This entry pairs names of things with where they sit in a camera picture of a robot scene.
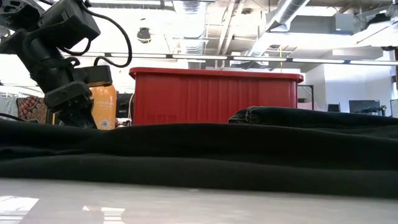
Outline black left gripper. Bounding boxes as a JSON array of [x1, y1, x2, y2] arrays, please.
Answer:
[[29, 65, 97, 129]]

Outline black cloth garment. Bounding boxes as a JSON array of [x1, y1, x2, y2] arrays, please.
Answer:
[[0, 119, 398, 200]]

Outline dark blue denim jeans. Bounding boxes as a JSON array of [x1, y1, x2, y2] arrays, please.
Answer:
[[228, 106, 398, 128]]

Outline red plastic bin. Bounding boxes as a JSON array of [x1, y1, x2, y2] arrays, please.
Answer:
[[129, 67, 305, 126]]

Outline orange spray bottle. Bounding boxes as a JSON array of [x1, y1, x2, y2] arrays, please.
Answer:
[[90, 84, 118, 131]]

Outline red patterned cloth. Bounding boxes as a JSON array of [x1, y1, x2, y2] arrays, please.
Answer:
[[16, 96, 48, 124]]

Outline small black screen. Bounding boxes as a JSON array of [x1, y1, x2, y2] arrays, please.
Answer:
[[116, 93, 134, 119]]

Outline round ceiling sensor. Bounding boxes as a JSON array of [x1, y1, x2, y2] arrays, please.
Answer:
[[136, 27, 152, 44]]

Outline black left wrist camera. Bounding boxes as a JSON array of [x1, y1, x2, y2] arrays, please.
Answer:
[[74, 65, 113, 88]]

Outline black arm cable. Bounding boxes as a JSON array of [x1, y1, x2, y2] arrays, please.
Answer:
[[58, 4, 134, 68]]

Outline thin black metal post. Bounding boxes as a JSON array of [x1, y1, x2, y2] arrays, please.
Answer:
[[297, 84, 315, 110]]

